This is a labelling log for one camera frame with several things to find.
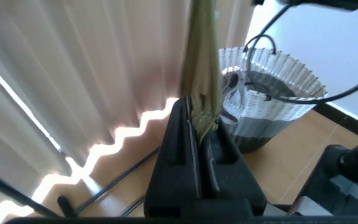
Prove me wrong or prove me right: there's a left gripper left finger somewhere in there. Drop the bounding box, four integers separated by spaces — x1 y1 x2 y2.
144 96 202 217

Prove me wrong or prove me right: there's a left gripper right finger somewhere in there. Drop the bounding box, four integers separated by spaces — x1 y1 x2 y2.
199 121 267 215

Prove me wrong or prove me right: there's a black clothes rack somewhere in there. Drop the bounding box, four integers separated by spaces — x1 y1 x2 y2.
0 146 161 218

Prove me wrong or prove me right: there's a white laundry basket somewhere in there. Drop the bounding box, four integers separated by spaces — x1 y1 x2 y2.
218 45 328 154

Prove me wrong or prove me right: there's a green shirt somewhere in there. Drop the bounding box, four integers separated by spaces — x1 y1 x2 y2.
178 0 223 141

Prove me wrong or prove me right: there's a beige curtain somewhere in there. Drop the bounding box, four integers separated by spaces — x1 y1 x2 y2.
0 0 256 206

